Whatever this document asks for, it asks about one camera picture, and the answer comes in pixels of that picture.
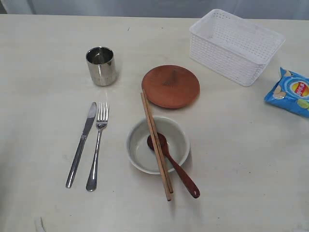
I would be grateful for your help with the brown round plate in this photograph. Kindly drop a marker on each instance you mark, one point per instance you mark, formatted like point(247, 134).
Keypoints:
point(171, 86)

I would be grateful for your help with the white floral ceramic bowl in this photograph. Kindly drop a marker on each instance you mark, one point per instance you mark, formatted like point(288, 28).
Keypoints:
point(143, 158)

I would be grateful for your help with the stainless steel fork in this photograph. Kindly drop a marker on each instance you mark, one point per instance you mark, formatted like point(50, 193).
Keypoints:
point(101, 123)

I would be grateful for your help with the brown wooden chopstick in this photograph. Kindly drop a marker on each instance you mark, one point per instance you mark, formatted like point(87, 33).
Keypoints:
point(159, 162)
point(158, 143)

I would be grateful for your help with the stainless steel table knife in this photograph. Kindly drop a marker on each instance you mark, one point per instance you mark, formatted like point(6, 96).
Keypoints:
point(87, 127)

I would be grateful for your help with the stainless steel cup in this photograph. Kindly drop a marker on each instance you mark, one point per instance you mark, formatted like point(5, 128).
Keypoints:
point(101, 65)

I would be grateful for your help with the stainless steel spoon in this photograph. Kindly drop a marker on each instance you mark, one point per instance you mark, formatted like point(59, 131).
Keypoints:
point(187, 181)

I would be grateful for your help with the white plastic perforated basket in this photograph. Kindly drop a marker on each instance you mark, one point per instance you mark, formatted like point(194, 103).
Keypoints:
point(232, 46)

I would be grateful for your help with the blue Lays chips bag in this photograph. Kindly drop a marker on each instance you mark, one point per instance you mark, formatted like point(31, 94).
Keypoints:
point(290, 93)

